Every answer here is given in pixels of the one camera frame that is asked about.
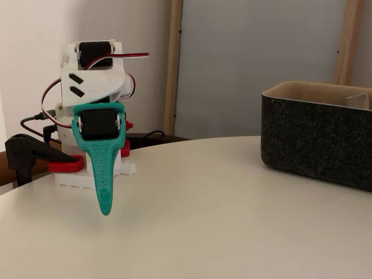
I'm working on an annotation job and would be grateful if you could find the dark grey felt basket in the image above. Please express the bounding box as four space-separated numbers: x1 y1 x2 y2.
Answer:
260 80 372 192

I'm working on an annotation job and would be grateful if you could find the black clamp with red pad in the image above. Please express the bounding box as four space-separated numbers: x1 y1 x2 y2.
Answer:
120 115 135 158
4 133 84 187

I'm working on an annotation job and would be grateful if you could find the black barrel power plug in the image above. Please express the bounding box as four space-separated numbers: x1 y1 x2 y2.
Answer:
42 124 58 144

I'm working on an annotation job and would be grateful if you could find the grey shelf back panel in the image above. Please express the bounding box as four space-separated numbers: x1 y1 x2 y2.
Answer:
174 0 348 141

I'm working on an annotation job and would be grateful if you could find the red white black servo cable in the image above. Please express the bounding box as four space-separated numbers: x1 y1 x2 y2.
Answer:
83 51 151 71
121 73 137 100
40 76 63 129

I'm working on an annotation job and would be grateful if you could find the black power cable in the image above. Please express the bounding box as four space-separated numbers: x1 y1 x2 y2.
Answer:
127 130 166 144

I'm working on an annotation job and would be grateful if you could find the black USB cable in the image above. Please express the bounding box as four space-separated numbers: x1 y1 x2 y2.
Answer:
19 109 56 141

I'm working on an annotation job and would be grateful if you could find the light wooden shelf post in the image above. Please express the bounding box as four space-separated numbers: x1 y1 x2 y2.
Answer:
332 0 366 87
163 0 185 136

